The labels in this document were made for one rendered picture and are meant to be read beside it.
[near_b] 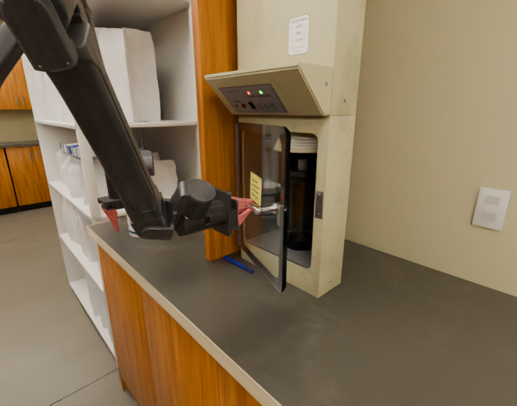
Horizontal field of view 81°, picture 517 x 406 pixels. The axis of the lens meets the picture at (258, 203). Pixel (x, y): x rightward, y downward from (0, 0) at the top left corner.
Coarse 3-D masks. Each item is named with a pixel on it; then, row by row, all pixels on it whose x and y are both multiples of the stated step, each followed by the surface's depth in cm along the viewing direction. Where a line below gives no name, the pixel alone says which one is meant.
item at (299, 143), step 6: (294, 132) 79; (300, 132) 79; (294, 138) 79; (300, 138) 78; (306, 138) 78; (312, 138) 78; (294, 144) 79; (300, 144) 78; (306, 144) 78; (312, 144) 78; (294, 150) 79; (300, 150) 78; (306, 150) 78; (312, 150) 78
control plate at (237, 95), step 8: (224, 88) 77; (232, 88) 75; (240, 88) 73; (248, 88) 71; (256, 88) 70; (264, 88) 68; (272, 88) 66; (232, 96) 78; (240, 96) 76; (248, 96) 74; (256, 96) 72; (264, 96) 71; (272, 96) 69; (232, 104) 82; (240, 104) 80; (248, 104) 78; (256, 104) 75; (280, 104) 70; (240, 112) 83; (248, 112) 81; (256, 112) 79; (264, 112) 77; (272, 112) 75; (280, 112) 73
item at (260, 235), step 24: (240, 144) 88; (264, 144) 72; (288, 144) 63; (240, 168) 90; (264, 168) 74; (240, 192) 93; (264, 192) 76; (264, 216) 77; (264, 240) 79; (264, 264) 81
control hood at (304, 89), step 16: (288, 64) 58; (304, 64) 58; (208, 80) 78; (224, 80) 74; (240, 80) 70; (256, 80) 67; (272, 80) 64; (288, 80) 61; (304, 80) 59; (320, 80) 62; (224, 96) 81; (288, 96) 66; (304, 96) 63; (320, 96) 63; (288, 112) 71; (304, 112) 68; (320, 112) 65
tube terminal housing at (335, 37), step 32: (256, 0) 76; (288, 0) 69; (320, 0) 63; (352, 0) 63; (256, 32) 78; (320, 32) 65; (352, 32) 66; (256, 64) 80; (320, 64) 66; (352, 64) 68; (352, 96) 71; (288, 128) 76; (320, 128) 69; (352, 128) 74; (320, 160) 71; (320, 224) 75; (320, 256) 77; (320, 288) 80
